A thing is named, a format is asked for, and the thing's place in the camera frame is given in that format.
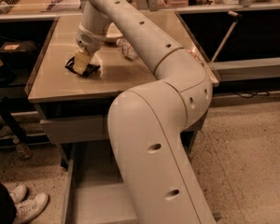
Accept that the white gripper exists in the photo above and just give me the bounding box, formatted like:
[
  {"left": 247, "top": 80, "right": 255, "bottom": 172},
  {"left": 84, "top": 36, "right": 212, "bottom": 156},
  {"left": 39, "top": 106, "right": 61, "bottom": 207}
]
[{"left": 73, "top": 24, "right": 105, "bottom": 75}]

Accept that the black rxbar chocolate wrapper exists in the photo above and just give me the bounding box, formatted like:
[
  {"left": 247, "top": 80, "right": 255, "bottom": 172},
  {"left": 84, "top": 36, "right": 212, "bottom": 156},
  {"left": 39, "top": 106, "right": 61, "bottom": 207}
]
[{"left": 64, "top": 57, "right": 100, "bottom": 77}]

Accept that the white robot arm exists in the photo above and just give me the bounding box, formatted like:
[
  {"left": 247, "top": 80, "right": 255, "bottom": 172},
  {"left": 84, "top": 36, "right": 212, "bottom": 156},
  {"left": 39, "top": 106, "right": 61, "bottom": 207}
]
[{"left": 77, "top": 0, "right": 216, "bottom": 224}]

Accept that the grey drawer cabinet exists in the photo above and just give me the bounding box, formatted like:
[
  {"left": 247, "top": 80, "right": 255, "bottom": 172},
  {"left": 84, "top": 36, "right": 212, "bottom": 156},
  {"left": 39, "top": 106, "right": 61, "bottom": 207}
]
[{"left": 28, "top": 16, "right": 213, "bottom": 167}]

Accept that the closed grey top drawer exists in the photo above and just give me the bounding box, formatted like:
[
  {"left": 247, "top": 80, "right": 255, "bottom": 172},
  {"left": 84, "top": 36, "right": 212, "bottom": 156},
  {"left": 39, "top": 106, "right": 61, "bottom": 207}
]
[{"left": 40, "top": 115, "right": 108, "bottom": 144}]

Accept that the open grey middle drawer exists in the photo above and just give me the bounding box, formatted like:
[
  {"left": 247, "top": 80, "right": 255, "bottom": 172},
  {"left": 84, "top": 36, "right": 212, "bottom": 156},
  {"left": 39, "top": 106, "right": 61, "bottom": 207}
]
[{"left": 61, "top": 140, "right": 222, "bottom": 224}]

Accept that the white paper bowl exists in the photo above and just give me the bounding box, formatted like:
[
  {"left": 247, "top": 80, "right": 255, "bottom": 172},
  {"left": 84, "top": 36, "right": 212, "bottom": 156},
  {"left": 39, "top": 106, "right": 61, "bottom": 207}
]
[{"left": 105, "top": 23, "right": 123, "bottom": 43}]

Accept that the clear plastic water bottle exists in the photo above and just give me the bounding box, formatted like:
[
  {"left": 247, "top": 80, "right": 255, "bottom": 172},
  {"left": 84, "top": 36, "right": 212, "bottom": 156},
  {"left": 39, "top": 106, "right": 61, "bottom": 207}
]
[{"left": 116, "top": 38, "right": 139, "bottom": 61}]

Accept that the black bag with label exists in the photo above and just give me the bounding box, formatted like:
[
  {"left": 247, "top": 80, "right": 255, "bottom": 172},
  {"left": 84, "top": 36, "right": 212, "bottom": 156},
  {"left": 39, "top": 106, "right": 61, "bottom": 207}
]
[{"left": 0, "top": 40, "right": 37, "bottom": 59}]

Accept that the black tripod stand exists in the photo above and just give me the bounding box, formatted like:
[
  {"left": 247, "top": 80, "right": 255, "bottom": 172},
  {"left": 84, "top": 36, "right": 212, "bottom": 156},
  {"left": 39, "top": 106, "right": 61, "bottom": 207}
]
[{"left": 0, "top": 101, "right": 33, "bottom": 160}]

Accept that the white sneaker upper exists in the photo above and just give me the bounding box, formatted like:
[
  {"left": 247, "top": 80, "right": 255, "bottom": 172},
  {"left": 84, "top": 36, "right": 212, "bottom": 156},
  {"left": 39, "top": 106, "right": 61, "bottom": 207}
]
[{"left": 9, "top": 184, "right": 27, "bottom": 204}]

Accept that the white sneaker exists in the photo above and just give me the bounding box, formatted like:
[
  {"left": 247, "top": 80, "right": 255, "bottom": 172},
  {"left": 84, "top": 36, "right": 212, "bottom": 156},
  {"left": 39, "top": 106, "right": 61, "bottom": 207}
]
[
  {"left": 12, "top": 193, "right": 49, "bottom": 224},
  {"left": 9, "top": 184, "right": 27, "bottom": 204}
]

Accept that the white sneaker lower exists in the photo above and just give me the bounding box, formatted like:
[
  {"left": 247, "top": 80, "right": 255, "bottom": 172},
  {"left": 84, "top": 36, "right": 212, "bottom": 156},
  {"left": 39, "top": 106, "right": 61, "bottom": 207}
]
[{"left": 12, "top": 193, "right": 49, "bottom": 224}]

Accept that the dark trouser leg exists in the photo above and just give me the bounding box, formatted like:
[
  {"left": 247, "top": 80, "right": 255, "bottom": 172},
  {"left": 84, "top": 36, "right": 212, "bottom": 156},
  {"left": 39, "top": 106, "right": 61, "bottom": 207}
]
[{"left": 0, "top": 183, "right": 17, "bottom": 224}]

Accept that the black cable on floor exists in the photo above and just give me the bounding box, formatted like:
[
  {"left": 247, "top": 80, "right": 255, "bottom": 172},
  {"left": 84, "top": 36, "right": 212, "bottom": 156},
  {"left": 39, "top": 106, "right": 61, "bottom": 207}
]
[{"left": 232, "top": 90, "right": 271, "bottom": 99}]

